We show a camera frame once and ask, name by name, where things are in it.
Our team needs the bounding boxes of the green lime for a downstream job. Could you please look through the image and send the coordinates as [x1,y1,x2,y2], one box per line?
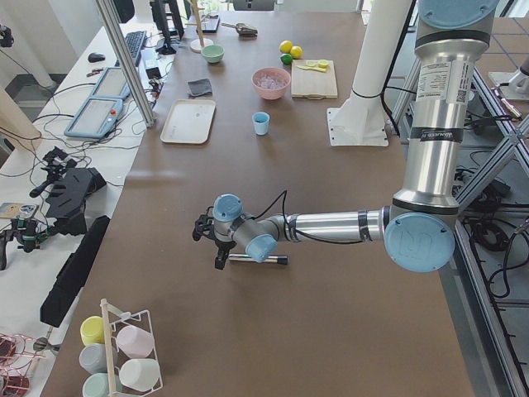
[280,54,293,65]

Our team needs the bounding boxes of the pile of clear ice cubes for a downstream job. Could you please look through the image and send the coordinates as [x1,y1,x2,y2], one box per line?
[254,73,288,90]

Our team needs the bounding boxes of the wooden cup stand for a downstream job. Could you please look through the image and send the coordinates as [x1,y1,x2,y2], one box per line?
[186,0,213,54]

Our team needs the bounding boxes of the black keyboard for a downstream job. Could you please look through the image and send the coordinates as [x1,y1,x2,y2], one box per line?
[125,31,146,66]

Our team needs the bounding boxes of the pink bowl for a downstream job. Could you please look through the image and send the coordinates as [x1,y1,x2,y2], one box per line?
[251,67,291,100]

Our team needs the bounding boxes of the grey cup in rack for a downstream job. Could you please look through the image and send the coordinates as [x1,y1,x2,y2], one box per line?
[79,343,107,375]

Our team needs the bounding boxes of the green cup in rack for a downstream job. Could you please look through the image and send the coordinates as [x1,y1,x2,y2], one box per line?
[82,373,110,397]

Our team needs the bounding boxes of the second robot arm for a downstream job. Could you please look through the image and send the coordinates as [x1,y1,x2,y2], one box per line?
[193,1,497,272]

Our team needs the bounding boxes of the pink cup in rack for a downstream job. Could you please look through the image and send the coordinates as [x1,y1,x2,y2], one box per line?
[116,325,155,359]

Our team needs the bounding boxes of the cream rabbit tray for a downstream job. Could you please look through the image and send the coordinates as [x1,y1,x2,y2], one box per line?
[160,99,216,145]

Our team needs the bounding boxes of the steel ice scoop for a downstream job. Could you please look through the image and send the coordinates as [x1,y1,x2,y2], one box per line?
[221,22,258,37]

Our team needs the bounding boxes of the aluminium frame post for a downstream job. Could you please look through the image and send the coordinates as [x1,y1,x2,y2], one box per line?
[95,0,155,127]

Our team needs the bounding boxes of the whole lemon near board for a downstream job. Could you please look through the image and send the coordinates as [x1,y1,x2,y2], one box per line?
[289,45,303,60]

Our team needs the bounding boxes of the grey folded cloth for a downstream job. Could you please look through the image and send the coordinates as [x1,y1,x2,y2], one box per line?
[188,78,212,97]

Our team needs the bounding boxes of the white cup in rack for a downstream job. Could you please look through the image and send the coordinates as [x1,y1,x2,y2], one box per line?
[119,358,160,392]

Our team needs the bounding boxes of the whole lemon far left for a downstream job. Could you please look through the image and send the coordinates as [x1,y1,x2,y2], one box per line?
[279,41,293,54]

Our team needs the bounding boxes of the light blue cup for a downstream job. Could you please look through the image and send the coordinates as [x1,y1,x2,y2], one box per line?
[252,112,270,136]

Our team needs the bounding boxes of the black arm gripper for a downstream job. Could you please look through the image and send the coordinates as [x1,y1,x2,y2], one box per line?
[192,206,231,270]

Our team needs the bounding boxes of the black monitor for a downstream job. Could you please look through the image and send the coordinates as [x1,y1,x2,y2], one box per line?
[150,0,184,55]

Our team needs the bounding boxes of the blue teach pendant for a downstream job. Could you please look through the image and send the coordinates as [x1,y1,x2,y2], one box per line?
[64,97,123,139]
[92,67,131,99]

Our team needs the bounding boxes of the bamboo cutting board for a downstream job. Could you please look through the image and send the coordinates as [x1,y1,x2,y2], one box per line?
[291,60,338,99]

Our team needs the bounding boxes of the black computer mouse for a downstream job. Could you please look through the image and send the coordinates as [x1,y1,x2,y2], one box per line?
[88,52,106,63]

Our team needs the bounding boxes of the arm gripper cable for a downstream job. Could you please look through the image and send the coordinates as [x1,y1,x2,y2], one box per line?
[251,189,373,245]

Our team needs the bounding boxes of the pale green bowl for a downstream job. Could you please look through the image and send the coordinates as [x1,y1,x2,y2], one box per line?
[201,45,225,64]

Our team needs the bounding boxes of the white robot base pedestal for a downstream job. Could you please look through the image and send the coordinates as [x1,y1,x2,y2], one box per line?
[327,0,414,146]

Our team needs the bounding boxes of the white wire rack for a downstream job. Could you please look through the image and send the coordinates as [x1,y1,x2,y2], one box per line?
[100,299,164,396]

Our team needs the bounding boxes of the yellow plastic knife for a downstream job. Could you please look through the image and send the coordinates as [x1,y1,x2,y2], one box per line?
[295,65,326,73]

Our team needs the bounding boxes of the yellow cup in rack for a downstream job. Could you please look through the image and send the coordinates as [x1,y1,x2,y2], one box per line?
[79,316,104,346]

